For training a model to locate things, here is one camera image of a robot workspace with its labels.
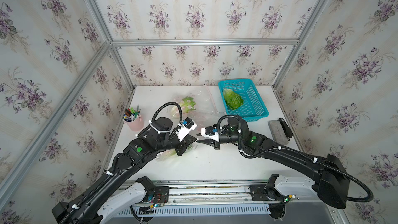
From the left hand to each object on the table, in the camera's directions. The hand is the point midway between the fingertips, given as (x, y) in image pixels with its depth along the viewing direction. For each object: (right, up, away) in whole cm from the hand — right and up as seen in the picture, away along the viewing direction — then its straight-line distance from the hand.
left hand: (195, 138), depth 67 cm
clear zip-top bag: (+1, +14, +42) cm, 44 cm away
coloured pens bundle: (-39, +8, +23) cm, 46 cm away
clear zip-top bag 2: (-2, -13, +21) cm, 25 cm away
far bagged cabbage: (-6, +14, +31) cm, 35 cm away
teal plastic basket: (+40, +12, +40) cm, 57 cm away
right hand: (+2, +1, +1) cm, 3 cm away
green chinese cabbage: (+24, +17, +32) cm, 43 cm away
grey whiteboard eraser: (+51, -3, +25) cm, 57 cm away
